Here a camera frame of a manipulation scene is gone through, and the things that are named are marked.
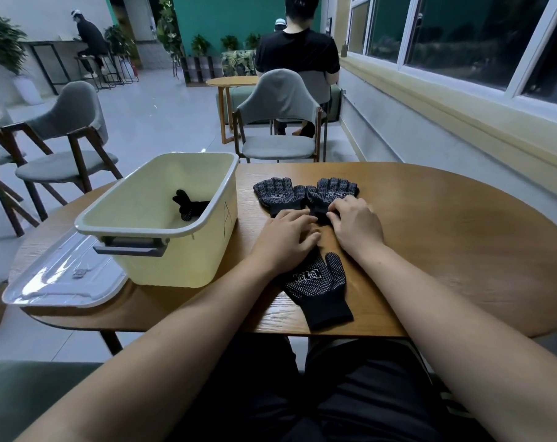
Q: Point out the person's left hand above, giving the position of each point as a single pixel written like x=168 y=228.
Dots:
x=280 y=246

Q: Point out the person's right hand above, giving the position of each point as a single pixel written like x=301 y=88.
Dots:
x=359 y=227

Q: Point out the person's left middle finger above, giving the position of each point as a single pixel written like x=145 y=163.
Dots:
x=307 y=225

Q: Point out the person's right thumb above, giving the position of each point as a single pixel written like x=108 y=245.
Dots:
x=336 y=229

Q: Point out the person's left thumb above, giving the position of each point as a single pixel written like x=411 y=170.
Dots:
x=311 y=247

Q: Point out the person's left little finger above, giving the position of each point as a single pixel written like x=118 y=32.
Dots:
x=287 y=213

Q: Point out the black dotted knit glove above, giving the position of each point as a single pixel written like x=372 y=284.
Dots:
x=278 y=194
x=331 y=191
x=188 y=208
x=322 y=289

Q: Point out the person's left forearm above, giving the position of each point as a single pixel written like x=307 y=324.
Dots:
x=168 y=349

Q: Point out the person's right forearm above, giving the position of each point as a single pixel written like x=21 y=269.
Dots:
x=458 y=336

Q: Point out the pale yellow plastic bin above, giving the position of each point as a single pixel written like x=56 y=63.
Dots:
x=154 y=211

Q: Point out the light wooden side table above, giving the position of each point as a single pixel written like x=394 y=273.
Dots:
x=230 y=82

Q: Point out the person's black trousers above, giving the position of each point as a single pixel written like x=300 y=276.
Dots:
x=333 y=395

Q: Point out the leaf patterned cushion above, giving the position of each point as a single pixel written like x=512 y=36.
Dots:
x=238 y=62

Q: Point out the small potted green plant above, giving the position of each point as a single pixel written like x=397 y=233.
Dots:
x=230 y=42
x=252 y=41
x=199 y=45

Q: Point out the tall leafy green plant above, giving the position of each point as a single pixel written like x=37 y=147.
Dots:
x=169 y=32

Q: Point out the black metal bar stool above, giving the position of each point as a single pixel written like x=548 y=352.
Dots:
x=122 y=66
x=90 y=71

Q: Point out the white framed window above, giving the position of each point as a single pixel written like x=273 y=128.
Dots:
x=467 y=36

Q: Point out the clear plastic bin lid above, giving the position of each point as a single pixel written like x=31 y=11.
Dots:
x=62 y=276

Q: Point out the bushy plant behind stools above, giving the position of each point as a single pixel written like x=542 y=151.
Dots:
x=118 y=41

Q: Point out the black framed bar counter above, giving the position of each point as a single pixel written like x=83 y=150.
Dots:
x=48 y=55

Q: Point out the green upholstered seat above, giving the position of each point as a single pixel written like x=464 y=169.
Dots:
x=25 y=391

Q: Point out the leafy plant in white pot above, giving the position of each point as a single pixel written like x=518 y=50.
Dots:
x=4 y=45

